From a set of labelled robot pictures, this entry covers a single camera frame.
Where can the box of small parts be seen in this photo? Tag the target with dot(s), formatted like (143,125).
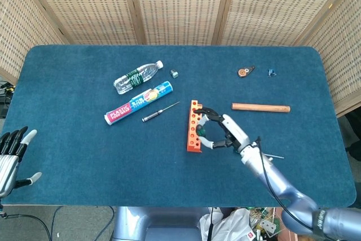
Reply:
(268,222)

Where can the wooden rod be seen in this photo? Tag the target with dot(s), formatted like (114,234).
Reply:
(259,107)

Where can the blue binder clip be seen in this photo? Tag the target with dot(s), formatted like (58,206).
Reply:
(271,72)

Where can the white plastic bag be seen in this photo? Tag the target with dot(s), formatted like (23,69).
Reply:
(234,224)

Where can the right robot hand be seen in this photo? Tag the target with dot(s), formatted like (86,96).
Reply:
(235,131)

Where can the plastic food wrap roll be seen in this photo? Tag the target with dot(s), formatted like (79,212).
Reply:
(127,109)

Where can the woven folding screen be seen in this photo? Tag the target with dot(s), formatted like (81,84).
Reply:
(180,4)

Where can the clear plastic water bottle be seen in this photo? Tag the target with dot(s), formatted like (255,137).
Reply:
(132,80)

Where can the black precision screwdriver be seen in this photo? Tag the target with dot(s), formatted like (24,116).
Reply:
(152,116)

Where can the blue grey robot torso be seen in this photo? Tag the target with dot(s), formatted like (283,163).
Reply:
(146,224)

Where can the orange tool holder rack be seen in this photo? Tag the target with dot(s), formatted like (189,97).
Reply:
(191,142)

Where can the blue felt table cloth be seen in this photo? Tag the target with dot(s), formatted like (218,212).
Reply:
(84,162)

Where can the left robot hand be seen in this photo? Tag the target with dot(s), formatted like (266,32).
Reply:
(9,164)

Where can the small grey green cube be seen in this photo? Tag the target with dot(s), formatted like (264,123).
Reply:
(174,73)

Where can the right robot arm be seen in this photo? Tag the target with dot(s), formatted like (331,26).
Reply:
(270,173)

